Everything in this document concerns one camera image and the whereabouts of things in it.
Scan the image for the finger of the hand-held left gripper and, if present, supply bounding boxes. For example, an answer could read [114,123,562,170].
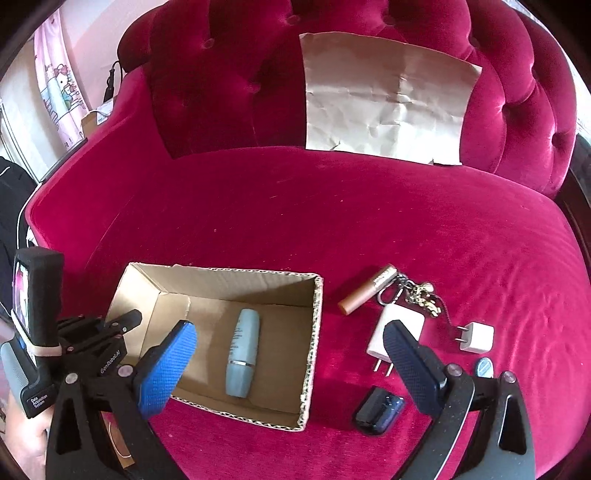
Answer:
[105,310,143,335]
[56,315,106,352]

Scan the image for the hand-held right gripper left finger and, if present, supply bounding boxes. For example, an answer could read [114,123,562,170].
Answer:
[45,320,198,480]

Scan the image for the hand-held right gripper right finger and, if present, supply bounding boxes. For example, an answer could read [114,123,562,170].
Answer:
[384,320,536,480]

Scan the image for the black glossy cap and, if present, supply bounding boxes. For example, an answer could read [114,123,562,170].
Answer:
[353,387,406,437]

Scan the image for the large white charger plug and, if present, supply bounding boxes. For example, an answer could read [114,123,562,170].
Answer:
[366,305,428,377]

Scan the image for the small white charger plug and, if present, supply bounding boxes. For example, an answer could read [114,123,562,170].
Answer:
[450,322,495,355]

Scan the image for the brown tube keychain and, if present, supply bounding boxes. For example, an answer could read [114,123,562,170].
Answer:
[338,264,455,330]

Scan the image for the person's left forearm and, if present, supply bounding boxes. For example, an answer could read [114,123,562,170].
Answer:
[0,383,51,462]

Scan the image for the light blue cosmetic bottle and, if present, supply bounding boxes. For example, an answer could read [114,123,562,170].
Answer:
[225,308,262,398]

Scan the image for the black bag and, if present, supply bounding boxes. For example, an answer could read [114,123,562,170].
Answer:
[0,157,38,315]

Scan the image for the red velvet sofa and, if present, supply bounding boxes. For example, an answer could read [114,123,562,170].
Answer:
[18,0,591,480]

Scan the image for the small white box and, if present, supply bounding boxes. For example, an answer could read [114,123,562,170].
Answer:
[88,99,114,125]

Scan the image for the cartoon print curtain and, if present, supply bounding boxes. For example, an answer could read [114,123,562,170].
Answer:
[34,9,88,148]

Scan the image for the crumpled brown paper sheet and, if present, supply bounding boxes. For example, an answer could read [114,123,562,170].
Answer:
[299,31,483,166]

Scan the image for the black cable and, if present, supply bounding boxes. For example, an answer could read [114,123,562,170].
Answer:
[104,60,125,100]

